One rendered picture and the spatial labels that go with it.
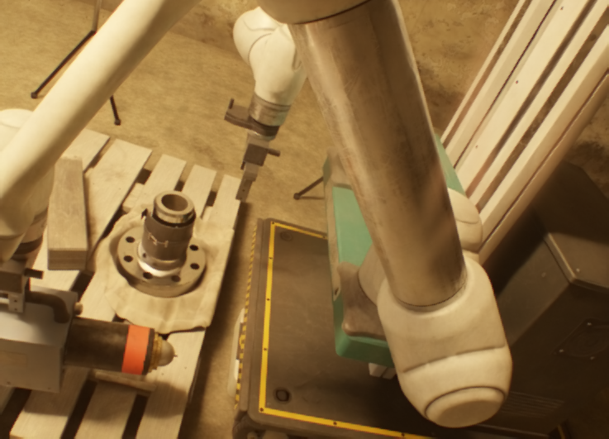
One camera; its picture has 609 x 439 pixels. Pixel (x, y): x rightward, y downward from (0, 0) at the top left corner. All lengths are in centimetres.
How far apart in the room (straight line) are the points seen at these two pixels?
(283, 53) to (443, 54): 264
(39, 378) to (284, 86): 77
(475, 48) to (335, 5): 327
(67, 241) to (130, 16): 93
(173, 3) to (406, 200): 34
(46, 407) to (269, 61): 89
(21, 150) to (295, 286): 92
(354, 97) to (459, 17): 314
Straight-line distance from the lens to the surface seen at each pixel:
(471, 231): 81
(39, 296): 102
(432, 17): 354
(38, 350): 103
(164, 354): 108
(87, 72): 61
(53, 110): 60
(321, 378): 121
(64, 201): 158
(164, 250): 141
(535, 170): 96
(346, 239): 110
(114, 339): 106
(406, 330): 64
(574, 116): 93
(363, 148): 47
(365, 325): 90
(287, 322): 127
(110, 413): 125
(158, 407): 127
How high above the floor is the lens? 124
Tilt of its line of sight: 35 degrees down
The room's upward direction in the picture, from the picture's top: 24 degrees clockwise
